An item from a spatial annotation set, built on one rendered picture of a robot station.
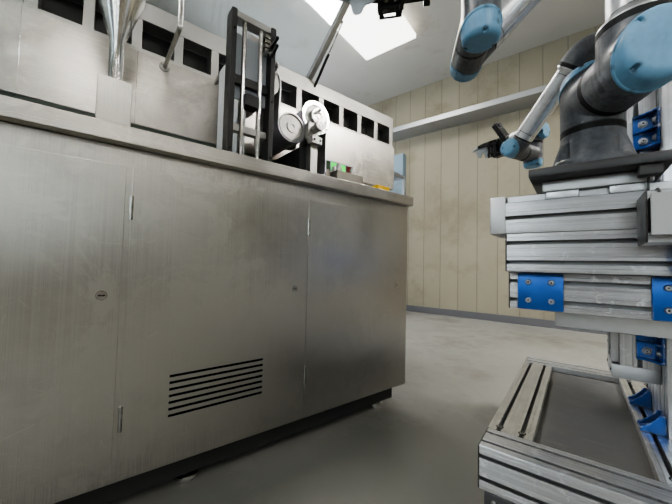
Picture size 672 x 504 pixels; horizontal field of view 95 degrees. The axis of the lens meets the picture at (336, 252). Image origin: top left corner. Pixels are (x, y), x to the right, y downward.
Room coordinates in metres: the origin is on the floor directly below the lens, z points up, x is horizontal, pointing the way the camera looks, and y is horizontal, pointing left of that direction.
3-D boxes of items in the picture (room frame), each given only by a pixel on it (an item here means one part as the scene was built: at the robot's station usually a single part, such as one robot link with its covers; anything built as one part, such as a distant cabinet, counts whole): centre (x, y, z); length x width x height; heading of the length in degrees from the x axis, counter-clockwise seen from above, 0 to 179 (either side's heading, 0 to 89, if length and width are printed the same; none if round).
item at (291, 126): (1.37, 0.27, 1.18); 0.26 x 0.12 x 0.12; 38
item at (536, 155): (1.36, -0.86, 1.12); 0.11 x 0.08 x 0.11; 116
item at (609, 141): (0.68, -0.57, 0.87); 0.15 x 0.15 x 0.10
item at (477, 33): (0.63, -0.29, 1.12); 0.11 x 0.08 x 0.11; 168
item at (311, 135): (1.29, 0.11, 1.05); 0.06 x 0.05 x 0.31; 38
